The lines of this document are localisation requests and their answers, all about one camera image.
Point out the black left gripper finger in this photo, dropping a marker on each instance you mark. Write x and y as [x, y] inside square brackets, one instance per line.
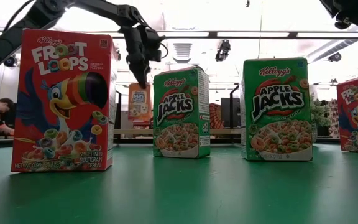
[140, 73]

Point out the black monitor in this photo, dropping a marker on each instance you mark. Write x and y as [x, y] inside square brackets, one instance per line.
[225, 113]

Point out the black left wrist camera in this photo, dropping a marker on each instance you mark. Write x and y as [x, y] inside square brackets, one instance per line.
[154, 46]

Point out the orange Mini Wheats cereal box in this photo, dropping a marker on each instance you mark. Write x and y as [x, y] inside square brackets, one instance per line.
[139, 105]

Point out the orange striped object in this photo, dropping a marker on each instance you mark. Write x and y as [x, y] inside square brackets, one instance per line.
[216, 116]

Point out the wooden shelf with black frame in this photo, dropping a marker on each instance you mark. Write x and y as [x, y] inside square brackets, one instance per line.
[132, 131]

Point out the black overhead camera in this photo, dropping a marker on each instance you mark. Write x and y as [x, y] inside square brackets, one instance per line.
[223, 49]

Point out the black overhead frame bar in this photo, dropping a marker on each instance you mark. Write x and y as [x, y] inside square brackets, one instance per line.
[292, 35]

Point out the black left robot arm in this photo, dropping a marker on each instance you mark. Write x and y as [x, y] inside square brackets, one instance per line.
[110, 11]

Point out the green Apple Jacks cereal box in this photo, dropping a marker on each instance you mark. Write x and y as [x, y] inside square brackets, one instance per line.
[180, 118]
[277, 109]

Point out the green table mat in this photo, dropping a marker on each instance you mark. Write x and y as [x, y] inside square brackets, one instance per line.
[179, 193]

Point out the red Froot Loops cereal box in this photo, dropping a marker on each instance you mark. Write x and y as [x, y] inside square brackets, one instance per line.
[351, 118]
[64, 102]

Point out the brown patterned cloth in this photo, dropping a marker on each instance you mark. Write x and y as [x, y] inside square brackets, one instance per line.
[333, 118]

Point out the potted green plant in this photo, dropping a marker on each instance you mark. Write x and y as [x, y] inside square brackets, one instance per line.
[319, 112]

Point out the black ceiling spotlight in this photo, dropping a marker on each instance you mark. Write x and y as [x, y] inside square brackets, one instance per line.
[9, 61]
[334, 57]
[118, 55]

